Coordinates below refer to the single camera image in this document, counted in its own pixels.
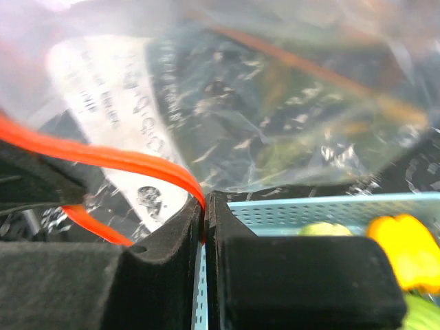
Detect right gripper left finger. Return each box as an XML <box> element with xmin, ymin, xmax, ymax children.
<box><xmin>1</xmin><ymin>199</ymin><xmax>202</xmax><ymax>329</ymax></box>

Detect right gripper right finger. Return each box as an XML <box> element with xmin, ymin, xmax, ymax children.
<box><xmin>204</xmin><ymin>190</ymin><xmax>408</xmax><ymax>330</ymax></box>

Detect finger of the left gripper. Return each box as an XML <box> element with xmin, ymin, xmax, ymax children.
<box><xmin>1</xmin><ymin>141</ymin><xmax>86</xmax><ymax>215</ymax></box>

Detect clear zip top bag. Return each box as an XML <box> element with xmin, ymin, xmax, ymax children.
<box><xmin>0</xmin><ymin>0</ymin><xmax>440</xmax><ymax>247</ymax></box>

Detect green cabbage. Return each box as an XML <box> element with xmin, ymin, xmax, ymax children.
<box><xmin>298</xmin><ymin>221</ymin><xmax>353</xmax><ymax>236</ymax></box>
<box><xmin>401</xmin><ymin>293</ymin><xmax>439</xmax><ymax>330</ymax></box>

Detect light blue plastic basket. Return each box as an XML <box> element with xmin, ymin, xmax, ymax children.
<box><xmin>190</xmin><ymin>191</ymin><xmax>440</xmax><ymax>330</ymax></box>

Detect orange bell pepper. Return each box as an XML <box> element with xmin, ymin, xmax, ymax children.
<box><xmin>366</xmin><ymin>214</ymin><xmax>439</xmax><ymax>294</ymax></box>

